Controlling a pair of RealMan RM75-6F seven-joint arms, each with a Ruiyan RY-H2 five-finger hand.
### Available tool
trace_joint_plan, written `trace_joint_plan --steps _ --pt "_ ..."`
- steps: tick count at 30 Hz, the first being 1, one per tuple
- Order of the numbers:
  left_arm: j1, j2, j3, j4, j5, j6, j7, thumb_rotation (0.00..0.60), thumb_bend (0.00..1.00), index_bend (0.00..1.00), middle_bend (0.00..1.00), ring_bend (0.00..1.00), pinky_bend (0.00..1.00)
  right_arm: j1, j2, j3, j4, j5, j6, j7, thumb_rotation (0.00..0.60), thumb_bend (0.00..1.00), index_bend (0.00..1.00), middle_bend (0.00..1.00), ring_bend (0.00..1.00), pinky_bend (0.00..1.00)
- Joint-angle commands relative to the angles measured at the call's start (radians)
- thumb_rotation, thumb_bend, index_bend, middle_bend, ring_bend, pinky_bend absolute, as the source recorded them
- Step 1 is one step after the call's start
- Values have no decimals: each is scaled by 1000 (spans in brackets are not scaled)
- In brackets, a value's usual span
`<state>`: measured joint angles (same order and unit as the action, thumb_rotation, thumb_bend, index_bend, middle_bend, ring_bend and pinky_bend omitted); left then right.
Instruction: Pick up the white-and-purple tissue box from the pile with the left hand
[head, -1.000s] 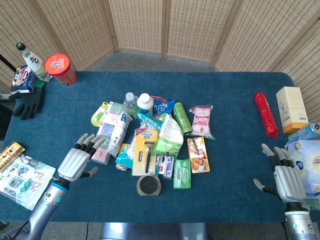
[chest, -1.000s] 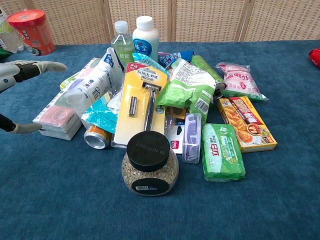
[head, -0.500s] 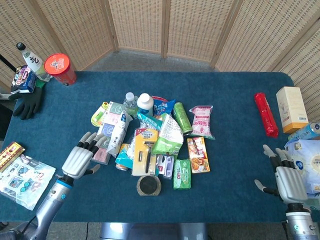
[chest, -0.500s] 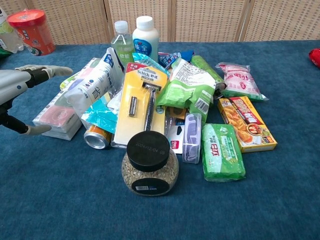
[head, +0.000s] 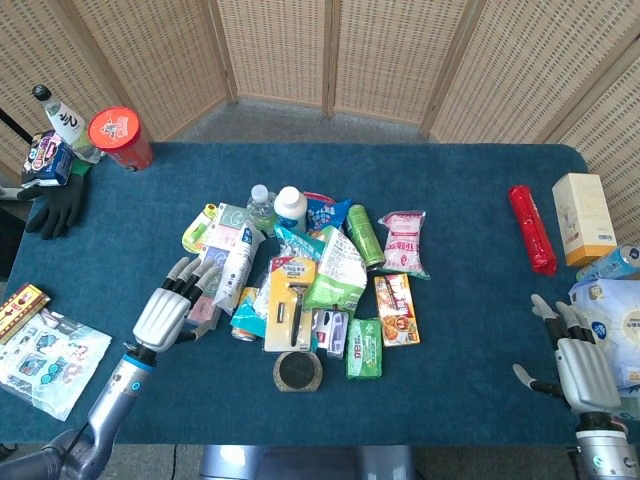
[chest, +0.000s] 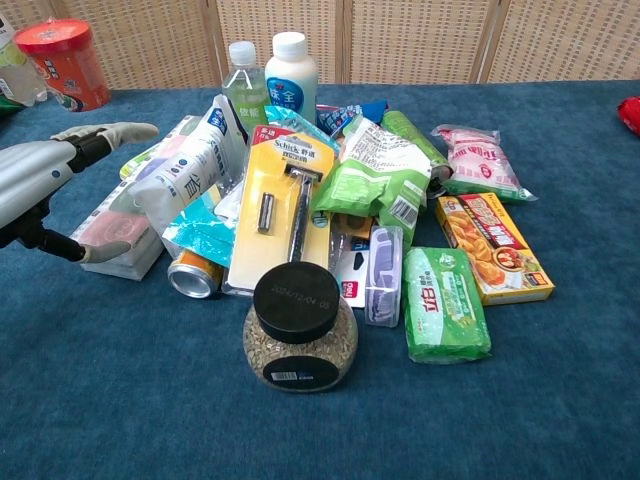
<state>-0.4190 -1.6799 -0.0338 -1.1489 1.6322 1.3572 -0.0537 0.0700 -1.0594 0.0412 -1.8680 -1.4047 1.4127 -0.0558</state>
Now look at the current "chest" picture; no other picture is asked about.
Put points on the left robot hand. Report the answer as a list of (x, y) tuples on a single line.
[(30, 170)]

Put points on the pastel tissue pack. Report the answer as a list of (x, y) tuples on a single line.
[(115, 230)]

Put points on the teal plastic snack packet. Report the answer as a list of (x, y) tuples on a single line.
[(300, 125)]

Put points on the green white snack bag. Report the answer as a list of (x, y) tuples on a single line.
[(370, 175)]

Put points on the blue snack bag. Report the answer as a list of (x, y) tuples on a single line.
[(372, 111)]

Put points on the pink white bag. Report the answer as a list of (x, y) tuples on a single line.
[(480, 160)]

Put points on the yellow green small packet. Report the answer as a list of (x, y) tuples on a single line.
[(131, 167)]

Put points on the red lidded noodle cup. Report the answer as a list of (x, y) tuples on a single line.
[(70, 65)]

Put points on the white blue refill pouch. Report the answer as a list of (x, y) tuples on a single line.
[(185, 170)]

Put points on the teal white wipes packet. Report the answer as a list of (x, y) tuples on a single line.
[(205, 235)]

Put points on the orange drink can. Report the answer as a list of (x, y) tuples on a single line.
[(192, 277)]

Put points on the clear water bottle white cap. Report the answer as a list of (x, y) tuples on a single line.
[(245, 85)]

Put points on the yellow razor blister pack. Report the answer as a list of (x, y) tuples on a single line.
[(260, 235)]

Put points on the white milk bottle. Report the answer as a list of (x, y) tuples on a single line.
[(292, 75)]

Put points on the glass jar black lid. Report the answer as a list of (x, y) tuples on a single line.
[(300, 325)]

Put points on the white red staples card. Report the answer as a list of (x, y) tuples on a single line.
[(352, 280)]

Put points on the clear purple stapler box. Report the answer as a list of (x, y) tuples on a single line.
[(384, 275)]

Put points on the green spray can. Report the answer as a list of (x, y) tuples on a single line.
[(415, 140)]

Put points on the woven bamboo folding screen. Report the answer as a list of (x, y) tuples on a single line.
[(415, 40)]

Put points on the green gum pack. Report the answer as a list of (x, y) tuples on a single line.
[(442, 305)]

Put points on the yellow curry box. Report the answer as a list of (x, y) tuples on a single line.
[(500, 250)]

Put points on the red tube package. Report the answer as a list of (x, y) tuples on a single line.
[(631, 116)]

